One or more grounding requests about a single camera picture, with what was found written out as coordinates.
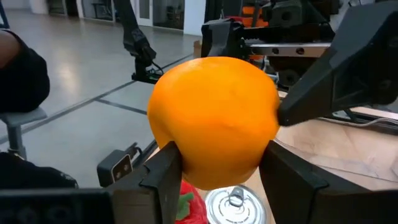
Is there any person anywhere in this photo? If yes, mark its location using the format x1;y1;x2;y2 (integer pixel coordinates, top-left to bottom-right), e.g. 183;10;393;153
0;29;50;113

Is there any Van Camp's tuna can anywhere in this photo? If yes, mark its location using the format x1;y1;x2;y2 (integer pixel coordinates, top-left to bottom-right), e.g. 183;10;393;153
204;184;268;224

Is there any red bell pepper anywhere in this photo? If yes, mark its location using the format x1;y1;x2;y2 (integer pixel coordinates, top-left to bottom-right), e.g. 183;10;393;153
175;180;208;224

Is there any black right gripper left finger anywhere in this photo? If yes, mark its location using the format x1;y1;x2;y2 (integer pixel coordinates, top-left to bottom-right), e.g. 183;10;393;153
105;141;183;224

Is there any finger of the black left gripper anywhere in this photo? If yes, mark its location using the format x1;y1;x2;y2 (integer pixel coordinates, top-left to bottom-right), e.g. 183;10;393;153
201;17;249;58
276;0;398;127

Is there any grey stool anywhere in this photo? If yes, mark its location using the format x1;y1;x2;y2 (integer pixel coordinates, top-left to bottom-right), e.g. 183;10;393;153
0;107;48;160

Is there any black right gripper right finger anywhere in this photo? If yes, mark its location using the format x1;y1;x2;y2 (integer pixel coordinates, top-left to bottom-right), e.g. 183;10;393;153
259;140;398;224

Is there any black table-level camera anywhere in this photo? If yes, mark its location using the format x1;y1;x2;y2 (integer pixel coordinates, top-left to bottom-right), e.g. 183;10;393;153
96;149;134;188

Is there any orange fruit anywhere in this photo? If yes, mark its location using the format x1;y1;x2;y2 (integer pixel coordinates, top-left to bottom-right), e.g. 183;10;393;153
147;55;282;191

